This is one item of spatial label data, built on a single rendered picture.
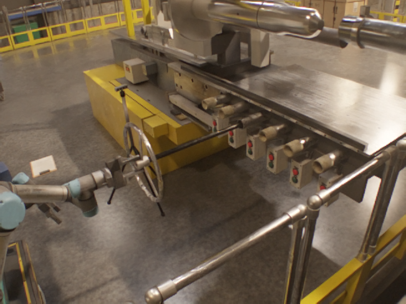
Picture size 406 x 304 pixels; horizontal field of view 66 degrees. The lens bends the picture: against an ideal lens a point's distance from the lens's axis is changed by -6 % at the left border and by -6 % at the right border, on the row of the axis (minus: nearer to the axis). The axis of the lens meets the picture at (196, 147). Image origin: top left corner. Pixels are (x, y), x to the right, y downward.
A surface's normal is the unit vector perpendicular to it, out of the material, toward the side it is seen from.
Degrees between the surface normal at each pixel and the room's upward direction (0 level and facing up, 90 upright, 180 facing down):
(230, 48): 90
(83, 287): 0
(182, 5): 90
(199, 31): 90
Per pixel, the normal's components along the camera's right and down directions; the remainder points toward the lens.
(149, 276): -0.07, -0.85
